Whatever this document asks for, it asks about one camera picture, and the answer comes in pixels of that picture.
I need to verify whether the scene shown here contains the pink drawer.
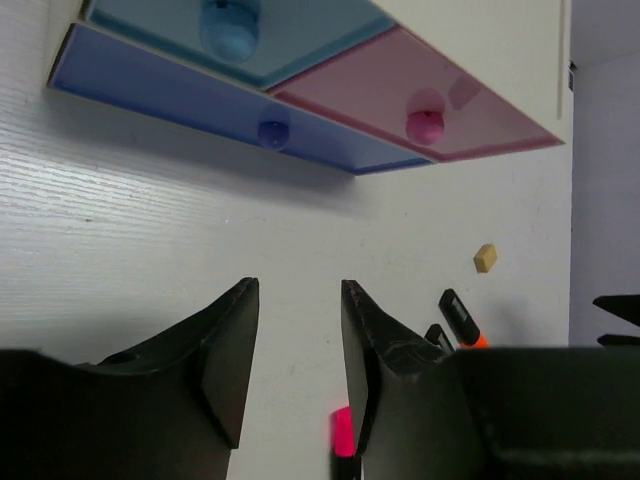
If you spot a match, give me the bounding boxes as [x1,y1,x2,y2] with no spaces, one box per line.
[269,27,560,162]

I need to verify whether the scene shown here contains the white drawer cabinet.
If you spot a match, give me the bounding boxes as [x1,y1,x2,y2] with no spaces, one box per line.
[46,1,571,145]

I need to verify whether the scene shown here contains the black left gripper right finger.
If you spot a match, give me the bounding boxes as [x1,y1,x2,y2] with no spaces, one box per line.
[341,280,488,479]

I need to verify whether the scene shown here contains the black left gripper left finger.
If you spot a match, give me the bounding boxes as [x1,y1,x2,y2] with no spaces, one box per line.
[1,278,259,479]

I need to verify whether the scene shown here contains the dark blue drawer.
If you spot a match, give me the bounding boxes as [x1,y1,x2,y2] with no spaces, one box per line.
[48,23,429,175]

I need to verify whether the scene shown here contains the yellow eraser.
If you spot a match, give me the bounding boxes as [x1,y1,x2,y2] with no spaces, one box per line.
[473,244,498,273]

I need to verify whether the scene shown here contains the orange capped highlighter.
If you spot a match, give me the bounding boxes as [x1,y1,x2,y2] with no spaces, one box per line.
[438,288,489,348]

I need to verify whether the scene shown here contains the light blue drawer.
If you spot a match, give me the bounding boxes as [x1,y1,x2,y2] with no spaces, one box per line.
[85,1,394,90]

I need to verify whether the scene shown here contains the pink capped highlighter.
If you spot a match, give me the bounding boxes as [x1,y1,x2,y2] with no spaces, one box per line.
[329,406,361,480]

